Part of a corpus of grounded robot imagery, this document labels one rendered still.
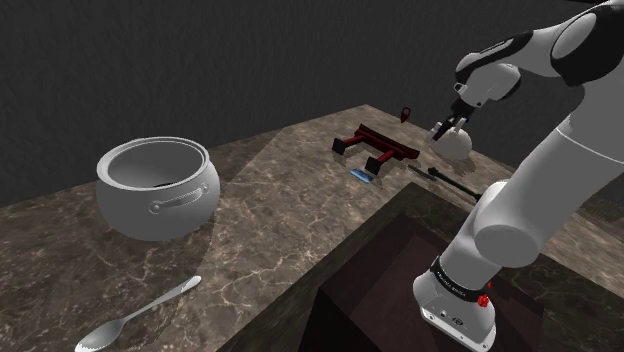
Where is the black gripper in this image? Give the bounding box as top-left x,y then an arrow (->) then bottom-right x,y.
431,97 -> 477,143

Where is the white round teapot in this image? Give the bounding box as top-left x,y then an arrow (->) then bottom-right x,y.
424,121 -> 474,163

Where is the thin grey stick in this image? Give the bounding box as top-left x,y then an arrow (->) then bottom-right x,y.
407,164 -> 438,182

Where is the red and black squeegee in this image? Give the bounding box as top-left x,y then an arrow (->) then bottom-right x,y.
331,123 -> 421,176

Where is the small blue flat block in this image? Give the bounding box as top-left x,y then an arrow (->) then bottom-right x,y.
349,167 -> 375,184

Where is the silver metal spoon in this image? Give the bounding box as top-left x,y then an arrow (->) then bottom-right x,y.
74,275 -> 203,352

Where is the long dark green-handled tool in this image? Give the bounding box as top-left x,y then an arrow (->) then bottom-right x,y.
427,166 -> 484,203

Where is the grey metal pot with handle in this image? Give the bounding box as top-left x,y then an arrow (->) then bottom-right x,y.
95,136 -> 222,242

